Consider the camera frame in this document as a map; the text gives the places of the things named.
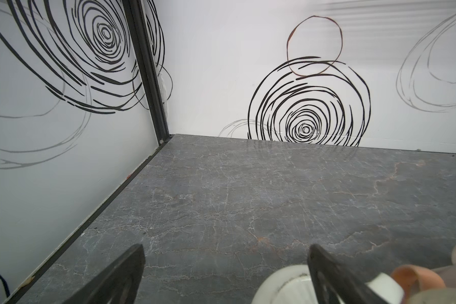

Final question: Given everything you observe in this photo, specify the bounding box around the black corner frame post left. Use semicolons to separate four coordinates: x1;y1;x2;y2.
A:
122;0;170;145

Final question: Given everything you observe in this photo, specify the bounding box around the white ribbed mug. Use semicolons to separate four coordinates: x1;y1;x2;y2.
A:
252;265;405;304

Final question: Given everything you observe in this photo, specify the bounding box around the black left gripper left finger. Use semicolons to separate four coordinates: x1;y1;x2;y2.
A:
65;244;145;304

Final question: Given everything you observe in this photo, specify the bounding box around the cream and orange mug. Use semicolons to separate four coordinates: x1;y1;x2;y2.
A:
391;246;456;303

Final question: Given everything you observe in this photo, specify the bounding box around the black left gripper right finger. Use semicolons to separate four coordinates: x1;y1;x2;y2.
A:
307;244;386;304

